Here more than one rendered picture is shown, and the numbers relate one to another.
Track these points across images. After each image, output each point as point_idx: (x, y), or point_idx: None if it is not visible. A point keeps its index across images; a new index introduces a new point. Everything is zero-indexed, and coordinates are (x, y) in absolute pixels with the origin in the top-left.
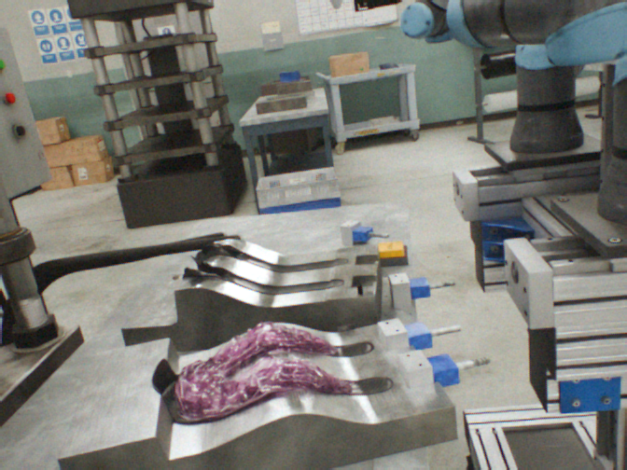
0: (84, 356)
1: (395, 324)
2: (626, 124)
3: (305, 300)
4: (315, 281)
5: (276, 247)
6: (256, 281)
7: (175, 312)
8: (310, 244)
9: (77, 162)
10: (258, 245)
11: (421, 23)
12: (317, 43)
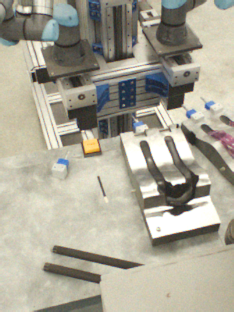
0: None
1: (196, 115)
2: (182, 16)
3: (185, 145)
4: (165, 147)
5: (65, 219)
6: (175, 167)
7: (198, 204)
8: (62, 198)
9: None
10: (60, 233)
11: (58, 30)
12: None
